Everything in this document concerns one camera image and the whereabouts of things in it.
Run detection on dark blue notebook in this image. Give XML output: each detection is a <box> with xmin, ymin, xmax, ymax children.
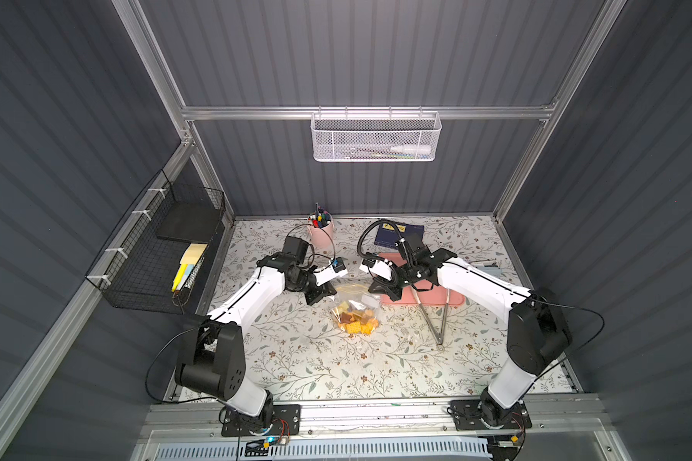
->
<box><xmin>374</xmin><ymin>222</ymin><xmax>425</xmax><ymax>251</ymax></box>

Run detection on clear resealable bag yellow print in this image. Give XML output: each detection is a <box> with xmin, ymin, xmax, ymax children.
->
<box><xmin>330</xmin><ymin>284</ymin><xmax>382</xmax><ymax>335</ymax></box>

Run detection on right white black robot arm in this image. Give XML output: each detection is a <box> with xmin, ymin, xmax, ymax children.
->
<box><xmin>357</xmin><ymin>232</ymin><xmax>572</xmax><ymax>429</ymax></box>

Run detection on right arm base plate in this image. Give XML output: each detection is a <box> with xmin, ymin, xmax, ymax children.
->
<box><xmin>446</xmin><ymin>398</ymin><xmax>532</xmax><ymax>431</ymax></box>

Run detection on pink plastic tray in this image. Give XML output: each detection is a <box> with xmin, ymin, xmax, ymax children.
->
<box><xmin>382</xmin><ymin>280</ymin><xmax>465</xmax><ymax>307</ymax></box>

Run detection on pink pen cup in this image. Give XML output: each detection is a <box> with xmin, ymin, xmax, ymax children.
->
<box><xmin>307</xmin><ymin>204</ymin><xmax>334</xmax><ymax>250</ymax></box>

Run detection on metal tongs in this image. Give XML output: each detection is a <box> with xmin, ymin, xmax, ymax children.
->
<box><xmin>411</xmin><ymin>287</ymin><xmax>451</xmax><ymax>348</ymax></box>

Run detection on small teal eraser box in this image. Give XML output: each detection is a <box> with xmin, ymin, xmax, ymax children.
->
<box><xmin>476</xmin><ymin>262</ymin><xmax>502</xmax><ymax>274</ymax></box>

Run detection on white marker in basket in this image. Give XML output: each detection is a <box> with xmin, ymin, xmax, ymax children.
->
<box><xmin>389</xmin><ymin>144</ymin><xmax>433</xmax><ymax>158</ymax></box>

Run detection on black tray in basket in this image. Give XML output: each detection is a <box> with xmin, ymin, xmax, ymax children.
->
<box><xmin>156</xmin><ymin>203</ymin><xmax>220</xmax><ymax>244</ymax></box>

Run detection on black wire wall basket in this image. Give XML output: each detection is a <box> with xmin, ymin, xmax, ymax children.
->
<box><xmin>86</xmin><ymin>171</ymin><xmax>226</xmax><ymax>314</ymax></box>

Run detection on white wire mesh basket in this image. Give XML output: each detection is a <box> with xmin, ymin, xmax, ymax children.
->
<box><xmin>309</xmin><ymin>109</ymin><xmax>442</xmax><ymax>163</ymax></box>

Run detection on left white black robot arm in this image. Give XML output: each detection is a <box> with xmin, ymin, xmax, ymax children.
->
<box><xmin>174</xmin><ymin>236</ymin><xmax>347</xmax><ymax>432</ymax></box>

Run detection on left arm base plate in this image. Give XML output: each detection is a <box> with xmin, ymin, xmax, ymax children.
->
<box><xmin>219</xmin><ymin>405</ymin><xmax>302</xmax><ymax>438</ymax></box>

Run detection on yellow sticky notes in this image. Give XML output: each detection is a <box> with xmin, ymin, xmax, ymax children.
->
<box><xmin>172</xmin><ymin>243</ymin><xmax>208</xmax><ymax>292</ymax></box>

